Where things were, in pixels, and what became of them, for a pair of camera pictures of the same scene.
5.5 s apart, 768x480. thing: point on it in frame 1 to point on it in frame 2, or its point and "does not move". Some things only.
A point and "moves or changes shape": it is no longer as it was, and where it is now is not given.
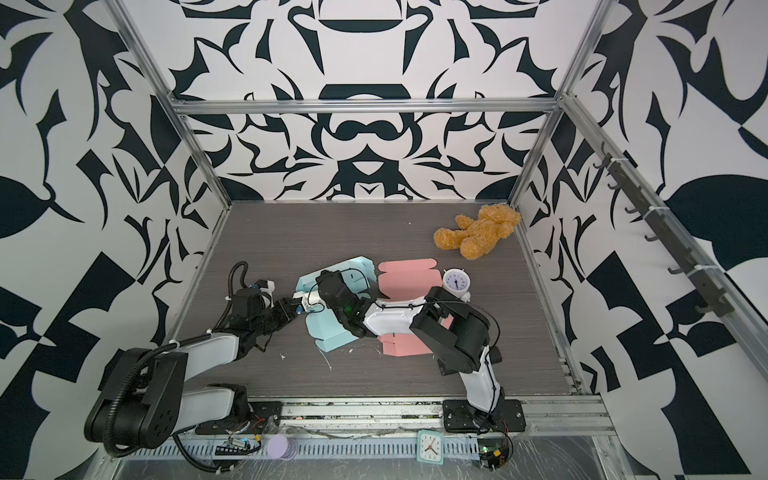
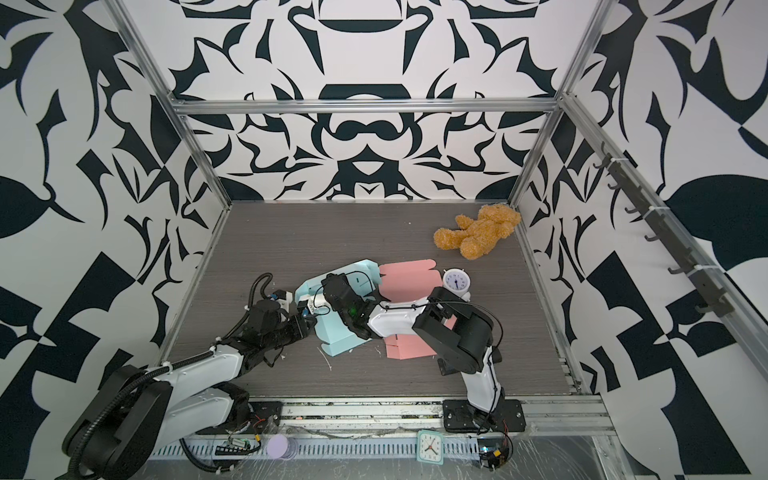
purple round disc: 277,446 does not move
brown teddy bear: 477,239 does not move
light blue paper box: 324,327 moves or changes shape
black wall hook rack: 690,269 does not move
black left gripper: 285,315 to 299,323
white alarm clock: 457,280 does not move
